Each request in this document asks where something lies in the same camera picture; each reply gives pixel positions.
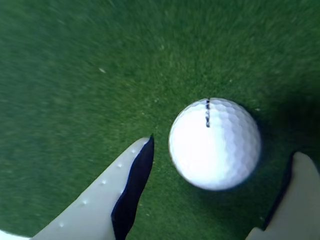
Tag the white golf ball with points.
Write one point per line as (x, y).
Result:
(215, 150)

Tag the long green putting mat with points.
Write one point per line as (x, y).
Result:
(100, 62)

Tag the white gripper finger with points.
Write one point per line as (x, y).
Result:
(297, 200)
(95, 200)

